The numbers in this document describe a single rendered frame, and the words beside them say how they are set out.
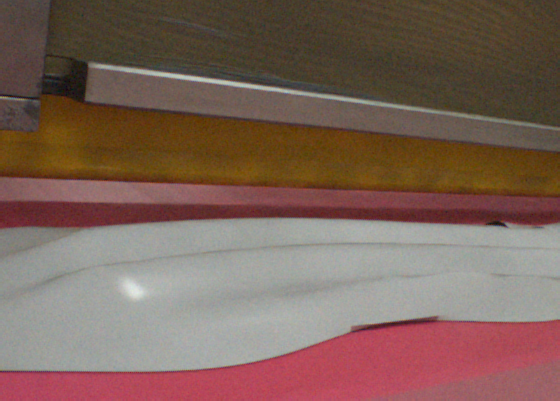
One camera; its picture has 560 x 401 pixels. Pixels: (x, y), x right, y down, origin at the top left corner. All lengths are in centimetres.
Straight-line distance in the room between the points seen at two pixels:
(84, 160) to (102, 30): 4
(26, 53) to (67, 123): 3
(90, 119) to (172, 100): 3
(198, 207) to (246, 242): 5
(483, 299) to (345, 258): 3
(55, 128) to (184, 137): 4
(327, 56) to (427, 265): 8
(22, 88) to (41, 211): 4
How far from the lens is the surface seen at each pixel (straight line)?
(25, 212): 18
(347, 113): 21
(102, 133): 20
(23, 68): 17
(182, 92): 18
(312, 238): 17
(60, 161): 20
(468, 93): 27
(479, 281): 16
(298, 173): 23
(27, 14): 17
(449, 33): 25
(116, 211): 19
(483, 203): 32
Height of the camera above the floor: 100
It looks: 11 degrees down
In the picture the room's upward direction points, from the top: 9 degrees clockwise
